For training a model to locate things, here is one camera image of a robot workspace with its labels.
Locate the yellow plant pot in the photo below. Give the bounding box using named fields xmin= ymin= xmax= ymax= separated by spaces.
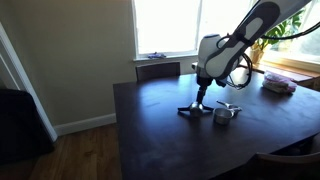
xmin=249 ymin=41 xmax=265 ymax=65

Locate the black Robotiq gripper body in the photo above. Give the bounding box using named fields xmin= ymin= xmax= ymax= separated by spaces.
xmin=195 ymin=74 xmax=214 ymax=90

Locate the purple cloth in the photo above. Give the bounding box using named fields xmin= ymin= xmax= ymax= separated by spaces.
xmin=147 ymin=51 xmax=167 ymax=60

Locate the third-cup steel measuring cup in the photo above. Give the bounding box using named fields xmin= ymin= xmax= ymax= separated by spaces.
xmin=177 ymin=101 xmax=204 ymax=114

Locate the smallest steel measuring cup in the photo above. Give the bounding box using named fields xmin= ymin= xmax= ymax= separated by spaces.
xmin=216 ymin=100 xmax=243 ymax=113

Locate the largest steel measuring cup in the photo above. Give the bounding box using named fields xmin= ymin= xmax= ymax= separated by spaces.
xmin=212 ymin=107 xmax=242 ymax=126

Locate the large white framed window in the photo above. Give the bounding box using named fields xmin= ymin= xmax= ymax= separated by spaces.
xmin=131 ymin=0 xmax=254 ymax=62

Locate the white baseboard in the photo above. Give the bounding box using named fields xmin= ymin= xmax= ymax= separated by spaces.
xmin=53 ymin=113 xmax=118 ymax=137

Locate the black upholstered chair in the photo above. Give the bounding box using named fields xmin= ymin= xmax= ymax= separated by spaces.
xmin=0 ymin=88 xmax=55 ymax=165

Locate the wooden window bench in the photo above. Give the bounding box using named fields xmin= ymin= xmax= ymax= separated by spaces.
xmin=253 ymin=61 xmax=320 ymax=90

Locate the white door frame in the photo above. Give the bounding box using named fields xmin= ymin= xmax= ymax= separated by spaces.
xmin=0 ymin=22 xmax=58 ymax=143

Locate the clear plastic bag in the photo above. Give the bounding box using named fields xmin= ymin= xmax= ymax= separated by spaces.
xmin=261 ymin=70 xmax=298 ymax=95

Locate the dark wooden dining chair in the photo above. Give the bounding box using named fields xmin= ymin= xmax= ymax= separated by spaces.
xmin=134 ymin=61 xmax=181 ymax=83

